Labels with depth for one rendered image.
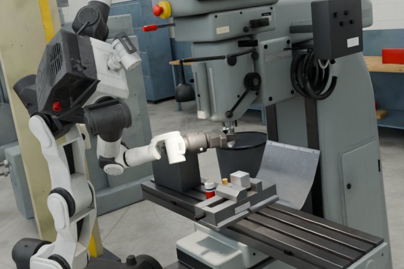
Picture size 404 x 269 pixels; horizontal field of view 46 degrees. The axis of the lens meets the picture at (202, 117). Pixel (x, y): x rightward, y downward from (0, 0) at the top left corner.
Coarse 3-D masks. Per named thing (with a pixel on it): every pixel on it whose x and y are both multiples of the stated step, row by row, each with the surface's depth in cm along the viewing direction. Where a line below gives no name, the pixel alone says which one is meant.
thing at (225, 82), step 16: (192, 48) 182; (208, 48) 174; (224, 48) 172; (240, 48) 176; (208, 64) 176; (224, 64) 174; (240, 64) 178; (208, 80) 178; (224, 80) 175; (240, 80) 179; (224, 96) 176; (240, 96) 180; (256, 96) 185; (224, 112) 179; (240, 112) 183
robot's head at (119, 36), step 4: (120, 32) 172; (124, 32) 173; (116, 36) 171; (120, 36) 171; (124, 36) 172; (112, 40) 174; (116, 40) 172; (120, 40) 171; (128, 40) 172; (112, 44) 173; (124, 44) 170; (132, 44) 172; (128, 48) 171; (132, 48) 172; (128, 52) 170; (132, 52) 171
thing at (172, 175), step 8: (160, 160) 226; (192, 160) 221; (160, 168) 227; (168, 168) 222; (176, 168) 217; (184, 168) 218; (192, 168) 221; (160, 176) 229; (168, 176) 224; (176, 176) 219; (184, 176) 218; (192, 176) 221; (160, 184) 231; (168, 184) 225; (176, 184) 220; (184, 184) 218; (192, 184) 222
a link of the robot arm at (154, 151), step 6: (174, 132) 183; (156, 138) 184; (162, 138) 183; (168, 138) 182; (150, 144) 185; (156, 144) 185; (162, 144) 190; (150, 150) 185; (156, 150) 187; (150, 156) 185; (156, 156) 186
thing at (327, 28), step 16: (320, 0) 166; (336, 0) 166; (352, 0) 171; (320, 16) 167; (336, 16) 165; (352, 16) 172; (320, 32) 169; (336, 32) 168; (352, 32) 173; (320, 48) 170; (336, 48) 168; (352, 48) 174
